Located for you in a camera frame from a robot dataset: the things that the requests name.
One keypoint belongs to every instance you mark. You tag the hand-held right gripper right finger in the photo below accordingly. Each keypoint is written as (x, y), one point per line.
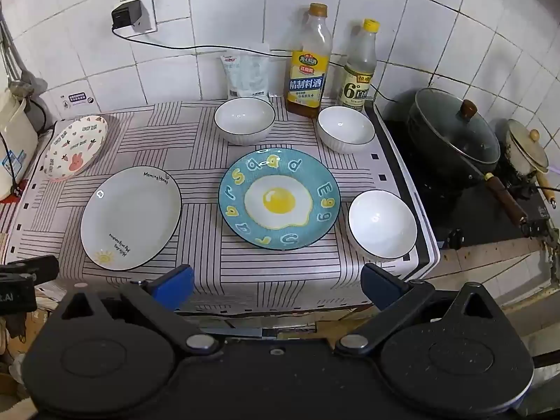
(380, 286)

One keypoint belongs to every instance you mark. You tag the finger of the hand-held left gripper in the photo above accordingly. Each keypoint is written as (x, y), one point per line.
(35, 267)

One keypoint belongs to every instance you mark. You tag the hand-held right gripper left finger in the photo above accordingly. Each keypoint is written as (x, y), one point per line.
(175, 282)

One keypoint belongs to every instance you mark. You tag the white bowl dark rim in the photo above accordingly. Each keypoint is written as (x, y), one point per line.
(380, 225)
(245, 118)
(345, 129)

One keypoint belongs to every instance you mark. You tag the white oval plate sun print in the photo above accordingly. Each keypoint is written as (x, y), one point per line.
(131, 214)

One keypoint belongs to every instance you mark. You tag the rabbit print plate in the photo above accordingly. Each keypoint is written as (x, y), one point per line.
(76, 146)

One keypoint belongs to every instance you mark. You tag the blue fried egg plate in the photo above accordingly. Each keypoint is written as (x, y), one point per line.
(280, 201)

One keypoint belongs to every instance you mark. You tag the black stove top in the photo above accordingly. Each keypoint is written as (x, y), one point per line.
(459, 210)

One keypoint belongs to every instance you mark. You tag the striped tablecloth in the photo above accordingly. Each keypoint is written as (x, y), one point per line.
(197, 162)

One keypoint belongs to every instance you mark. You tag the white tote bag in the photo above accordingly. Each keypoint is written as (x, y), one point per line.
(15, 140)

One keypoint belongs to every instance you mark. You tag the glass wok lid wooden knob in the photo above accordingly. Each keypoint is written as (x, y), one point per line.
(455, 127)

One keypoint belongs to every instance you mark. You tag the small enamel pot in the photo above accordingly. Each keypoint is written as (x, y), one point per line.
(518, 170)

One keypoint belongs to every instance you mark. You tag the vinegar bottle yellow cap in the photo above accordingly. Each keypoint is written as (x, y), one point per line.
(358, 83)

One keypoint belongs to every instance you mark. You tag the cream pot lid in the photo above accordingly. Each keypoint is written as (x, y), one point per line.
(527, 142)

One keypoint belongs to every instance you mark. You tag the cooking wine bottle yellow label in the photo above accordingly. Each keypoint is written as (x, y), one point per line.
(306, 83)

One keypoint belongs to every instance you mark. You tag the black power adapter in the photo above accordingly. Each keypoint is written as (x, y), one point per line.
(127, 14)

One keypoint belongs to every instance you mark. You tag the small wall sticker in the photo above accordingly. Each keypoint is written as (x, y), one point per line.
(81, 99)

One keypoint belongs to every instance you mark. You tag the white wall outlet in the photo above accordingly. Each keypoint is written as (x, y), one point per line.
(148, 15)

